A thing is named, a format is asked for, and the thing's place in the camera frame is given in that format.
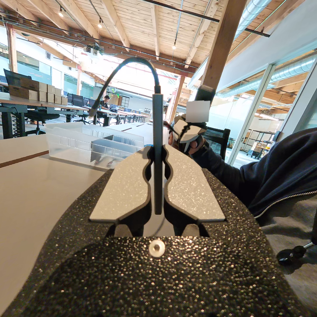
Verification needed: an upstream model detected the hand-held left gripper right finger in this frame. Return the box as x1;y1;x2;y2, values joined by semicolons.
162;144;226;232

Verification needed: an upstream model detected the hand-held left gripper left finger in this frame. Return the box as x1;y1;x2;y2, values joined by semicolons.
89;145;155;232

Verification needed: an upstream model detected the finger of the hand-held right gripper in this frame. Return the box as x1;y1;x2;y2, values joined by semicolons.
180;124;206;144
173;116;187;143

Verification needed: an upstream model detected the black cable red USB plug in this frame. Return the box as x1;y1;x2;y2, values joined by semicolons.
163;121;180;135

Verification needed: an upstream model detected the grey multiport hub black cable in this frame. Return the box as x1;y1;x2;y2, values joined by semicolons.
88;57;164;215

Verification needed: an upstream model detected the clear plastic bin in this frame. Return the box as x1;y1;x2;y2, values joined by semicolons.
45;122;144;167

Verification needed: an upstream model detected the person's right forearm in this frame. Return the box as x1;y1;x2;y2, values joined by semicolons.
191;141;273;206

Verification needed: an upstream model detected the person's right hand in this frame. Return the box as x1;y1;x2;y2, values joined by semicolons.
168;133;206;156

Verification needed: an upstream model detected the black mesh office chair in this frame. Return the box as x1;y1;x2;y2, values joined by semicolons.
204;127;231;160

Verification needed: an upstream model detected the long white office table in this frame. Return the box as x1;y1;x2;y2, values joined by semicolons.
95;109;149;127

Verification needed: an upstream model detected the metal storage shelf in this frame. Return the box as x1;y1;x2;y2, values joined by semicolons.
245;129;276;159

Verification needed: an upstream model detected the row of black office chairs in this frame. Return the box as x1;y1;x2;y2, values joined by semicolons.
67;94;96;123

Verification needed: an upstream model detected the stack of cardboard boxes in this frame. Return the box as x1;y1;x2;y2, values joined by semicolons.
9;77;68;105

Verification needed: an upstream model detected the wooden top office desk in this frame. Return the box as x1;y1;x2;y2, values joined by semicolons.
0;92;89;139

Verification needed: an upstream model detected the wooden support post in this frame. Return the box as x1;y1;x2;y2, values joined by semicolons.
200;0;248;92

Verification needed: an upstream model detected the silver ventilation duct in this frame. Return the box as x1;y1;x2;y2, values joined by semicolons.
215;55;317;99
187;0;273;88

